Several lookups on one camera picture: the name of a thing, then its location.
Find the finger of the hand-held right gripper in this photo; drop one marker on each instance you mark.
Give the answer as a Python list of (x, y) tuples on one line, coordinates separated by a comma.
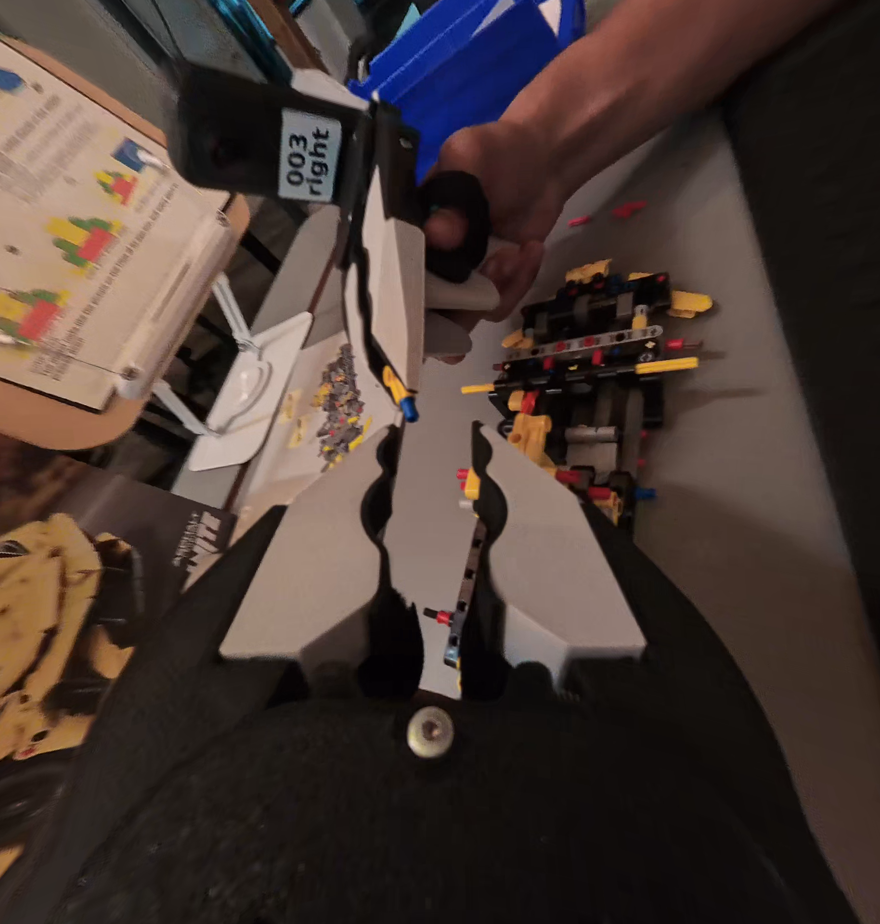
[(400, 303), (355, 310)]

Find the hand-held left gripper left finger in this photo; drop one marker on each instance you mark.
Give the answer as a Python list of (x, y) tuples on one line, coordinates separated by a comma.
[(310, 577)]

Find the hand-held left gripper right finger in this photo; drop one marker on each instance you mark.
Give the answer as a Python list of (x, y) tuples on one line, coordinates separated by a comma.
[(563, 577)]

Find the dark grey beam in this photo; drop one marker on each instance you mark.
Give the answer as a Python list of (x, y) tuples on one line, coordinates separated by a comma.
[(469, 577)]

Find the yellow connector with blue pin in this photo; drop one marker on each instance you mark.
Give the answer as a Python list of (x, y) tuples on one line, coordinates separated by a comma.
[(409, 409)]

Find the toy car chassis model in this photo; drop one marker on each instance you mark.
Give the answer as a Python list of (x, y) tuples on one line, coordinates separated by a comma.
[(599, 375)]

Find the person's right forearm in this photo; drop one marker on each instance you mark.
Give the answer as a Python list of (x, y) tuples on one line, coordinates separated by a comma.
[(664, 79)]

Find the person's right hand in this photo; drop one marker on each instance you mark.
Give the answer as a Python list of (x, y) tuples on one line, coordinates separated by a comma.
[(519, 188)]

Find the white instruction booklet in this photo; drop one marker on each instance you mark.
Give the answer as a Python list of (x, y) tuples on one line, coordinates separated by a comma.
[(339, 404)]

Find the white document stand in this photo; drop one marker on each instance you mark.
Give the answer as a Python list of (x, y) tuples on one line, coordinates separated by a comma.
[(267, 375)]

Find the small yellow red brick piece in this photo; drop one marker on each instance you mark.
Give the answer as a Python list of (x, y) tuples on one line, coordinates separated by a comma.
[(471, 485)]

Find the laminated instruction board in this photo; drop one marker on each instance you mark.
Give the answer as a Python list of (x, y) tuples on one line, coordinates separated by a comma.
[(64, 216)]

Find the scattered red pins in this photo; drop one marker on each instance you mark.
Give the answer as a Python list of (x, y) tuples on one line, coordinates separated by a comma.
[(628, 209)]

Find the blue plastic bin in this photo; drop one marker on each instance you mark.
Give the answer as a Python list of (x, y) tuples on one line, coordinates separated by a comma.
[(469, 58)]

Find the black box with yellow car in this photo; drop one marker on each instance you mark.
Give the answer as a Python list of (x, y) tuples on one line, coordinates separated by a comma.
[(50, 577)]

